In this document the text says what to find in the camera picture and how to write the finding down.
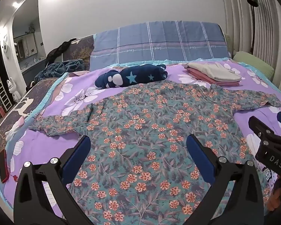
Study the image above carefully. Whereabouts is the red phone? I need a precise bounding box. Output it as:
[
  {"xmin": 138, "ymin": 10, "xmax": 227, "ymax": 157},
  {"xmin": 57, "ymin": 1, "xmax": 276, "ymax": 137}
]
[{"xmin": 0, "ymin": 149, "xmax": 10, "ymax": 183}]

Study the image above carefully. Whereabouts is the teal fleece blanket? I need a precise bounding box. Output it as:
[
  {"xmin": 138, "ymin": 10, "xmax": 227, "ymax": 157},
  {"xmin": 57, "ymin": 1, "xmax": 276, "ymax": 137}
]
[{"xmin": 34, "ymin": 58, "xmax": 85, "ymax": 82}]

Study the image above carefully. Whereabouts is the purple floral bedsheet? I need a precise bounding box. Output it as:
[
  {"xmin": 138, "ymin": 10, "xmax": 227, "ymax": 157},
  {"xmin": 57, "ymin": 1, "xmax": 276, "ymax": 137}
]
[{"xmin": 0, "ymin": 58, "xmax": 281, "ymax": 225}]

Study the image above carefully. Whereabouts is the black floor lamp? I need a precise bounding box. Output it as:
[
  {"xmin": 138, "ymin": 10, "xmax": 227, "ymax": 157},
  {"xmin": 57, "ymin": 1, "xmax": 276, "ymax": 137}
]
[{"xmin": 246, "ymin": 0, "xmax": 259, "ymax": 57}]

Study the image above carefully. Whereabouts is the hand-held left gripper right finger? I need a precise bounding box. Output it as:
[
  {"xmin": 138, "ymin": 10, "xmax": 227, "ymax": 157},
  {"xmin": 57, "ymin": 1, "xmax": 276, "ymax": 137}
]
[{"xmin": 186, "ymin": 134, "xmax": 265, "ymax": 225}]

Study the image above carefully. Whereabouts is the white bear wall clock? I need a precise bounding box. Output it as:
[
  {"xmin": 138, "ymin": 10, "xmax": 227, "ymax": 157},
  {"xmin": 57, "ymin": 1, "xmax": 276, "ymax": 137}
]
[{"xmin": 1, "ymin": 36, "xmax": 9, "ymax": 55}]

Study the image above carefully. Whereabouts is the wall mirror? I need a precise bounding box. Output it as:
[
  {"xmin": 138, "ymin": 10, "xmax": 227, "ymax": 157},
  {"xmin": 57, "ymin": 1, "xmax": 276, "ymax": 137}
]
[{"xmin": 13, "ymin": 32, "xmax": 37, "ymax": 59}]

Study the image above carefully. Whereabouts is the teal floral shirt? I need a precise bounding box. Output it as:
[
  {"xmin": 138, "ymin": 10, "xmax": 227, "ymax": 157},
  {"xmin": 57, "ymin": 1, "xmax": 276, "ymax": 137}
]
[{"xmin": 28, "ymin": 80, "xmax": 281, "ymax": 225}]

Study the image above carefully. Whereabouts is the dark patterned pillow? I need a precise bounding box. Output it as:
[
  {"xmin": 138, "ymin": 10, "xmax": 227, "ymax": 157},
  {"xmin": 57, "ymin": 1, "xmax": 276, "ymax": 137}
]
[{"xmin": 62, "ymin": 36, "xmax": 96, "ymax": 72}]

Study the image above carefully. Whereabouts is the green pillow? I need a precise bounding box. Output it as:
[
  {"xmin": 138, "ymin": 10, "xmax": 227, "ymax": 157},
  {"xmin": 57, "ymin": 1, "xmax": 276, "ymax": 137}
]
[{"xmin": 232, "ymin": 51, "xmax": 276, "ymax": 77}]

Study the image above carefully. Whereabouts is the white shelf rack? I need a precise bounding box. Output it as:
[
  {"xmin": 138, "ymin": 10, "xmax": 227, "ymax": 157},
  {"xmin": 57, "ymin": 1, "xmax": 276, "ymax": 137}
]
[{"xmin": 0, "ymin": 82, "xmax": 14, "ymax": 112}]

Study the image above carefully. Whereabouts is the black garment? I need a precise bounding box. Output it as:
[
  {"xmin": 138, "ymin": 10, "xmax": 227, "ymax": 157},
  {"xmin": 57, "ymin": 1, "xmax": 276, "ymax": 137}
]
[{"xmin": 46, "ymin": 38, "xmax": 78, "ymax": 64}]

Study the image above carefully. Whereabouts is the dark deer print quilt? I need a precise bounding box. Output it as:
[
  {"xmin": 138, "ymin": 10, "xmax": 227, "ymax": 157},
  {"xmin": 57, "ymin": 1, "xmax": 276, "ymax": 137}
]
[{"xmin": 0, "ymin": 76, "xmax": 68, "ymax": 185}]

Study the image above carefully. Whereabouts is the white cat figurine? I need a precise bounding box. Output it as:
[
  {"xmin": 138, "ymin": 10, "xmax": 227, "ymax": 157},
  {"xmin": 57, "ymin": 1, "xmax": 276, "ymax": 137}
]
[{"xmin": 6, "ymin": 79, "xmax": 22, "ymax": 102}]

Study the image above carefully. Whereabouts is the navy star print fleece garment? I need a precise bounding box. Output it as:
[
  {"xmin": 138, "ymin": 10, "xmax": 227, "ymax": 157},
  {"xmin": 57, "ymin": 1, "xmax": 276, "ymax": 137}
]
[{"xmin": 95, "ymin": 64, "xmax": 168, "ymax": 89}]

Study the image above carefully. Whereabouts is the blue plaid pillow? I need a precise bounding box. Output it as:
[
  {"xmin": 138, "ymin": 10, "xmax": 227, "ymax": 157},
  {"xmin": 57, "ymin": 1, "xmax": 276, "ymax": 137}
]
[{"xmin": 89, "ymin": 21, "xmax": 231, "ymax": 65}]

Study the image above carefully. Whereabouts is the beige folded garment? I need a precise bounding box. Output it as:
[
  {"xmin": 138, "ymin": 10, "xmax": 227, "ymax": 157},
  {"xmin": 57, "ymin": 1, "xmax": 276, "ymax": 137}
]
[{"xmin": 186, "ymin": 61, "xmax": 242, "ymax": 81}]

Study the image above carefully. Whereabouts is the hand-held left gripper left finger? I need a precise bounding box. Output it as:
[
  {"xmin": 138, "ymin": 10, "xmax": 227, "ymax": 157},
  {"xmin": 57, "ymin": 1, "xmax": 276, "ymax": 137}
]
[{"xmin": 13, "ymin": 135, "xmax": 92, "ymax": 225}]

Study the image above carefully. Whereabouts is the white pleated curtain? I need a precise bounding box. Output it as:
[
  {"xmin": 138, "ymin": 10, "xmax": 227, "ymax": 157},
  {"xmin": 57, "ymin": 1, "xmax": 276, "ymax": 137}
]
[{"xmin": 220, "ymin": 0, "xmax": 281, "ymax": 72}]

